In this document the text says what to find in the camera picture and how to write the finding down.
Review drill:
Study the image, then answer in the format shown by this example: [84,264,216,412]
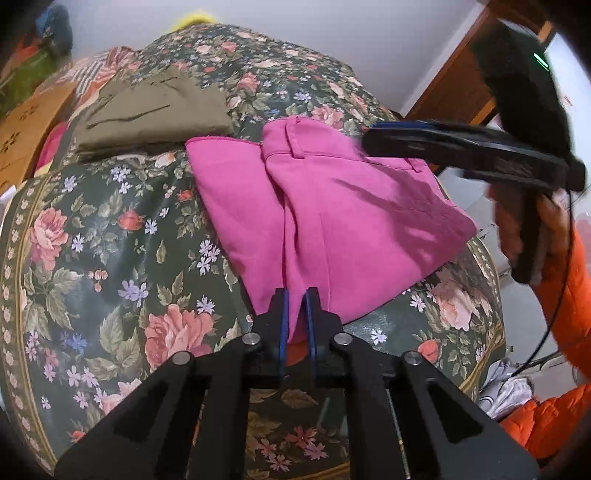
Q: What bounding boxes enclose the wooden lap desk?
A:
[0,80,77,195]

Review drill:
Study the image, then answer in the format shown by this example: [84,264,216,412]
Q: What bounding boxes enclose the white grey crumpled cloth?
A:
[478,360,535,418]

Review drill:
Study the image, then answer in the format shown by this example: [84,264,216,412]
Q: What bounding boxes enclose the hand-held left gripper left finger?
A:
[54,287,291,480]

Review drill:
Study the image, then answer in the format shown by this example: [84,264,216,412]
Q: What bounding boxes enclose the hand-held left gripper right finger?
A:
[302,286,541,480]

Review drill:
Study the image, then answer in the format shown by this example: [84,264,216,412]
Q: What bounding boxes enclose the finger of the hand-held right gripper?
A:
[362,128,497,163]
[369,119,490,141]

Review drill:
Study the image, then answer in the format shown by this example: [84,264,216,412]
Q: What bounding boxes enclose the floral bedspread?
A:
[0,23,506,480]

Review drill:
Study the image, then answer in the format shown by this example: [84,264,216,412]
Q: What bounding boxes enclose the olive green pants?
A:
[74,67,235,162]

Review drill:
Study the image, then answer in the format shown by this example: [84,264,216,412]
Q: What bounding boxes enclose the striped cloth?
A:
[60,46,139,121]

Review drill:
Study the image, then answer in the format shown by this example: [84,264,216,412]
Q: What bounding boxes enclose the person's orange jacket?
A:
[499,382,591,460]

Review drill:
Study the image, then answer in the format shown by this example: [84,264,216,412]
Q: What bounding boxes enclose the pink pants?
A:
[185,117,478,365]

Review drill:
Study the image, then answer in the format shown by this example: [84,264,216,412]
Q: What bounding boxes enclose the person's right hand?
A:
[489,184,573,278]

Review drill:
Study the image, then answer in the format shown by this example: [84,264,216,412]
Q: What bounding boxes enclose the person's right forearm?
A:
[529,226,591,363]

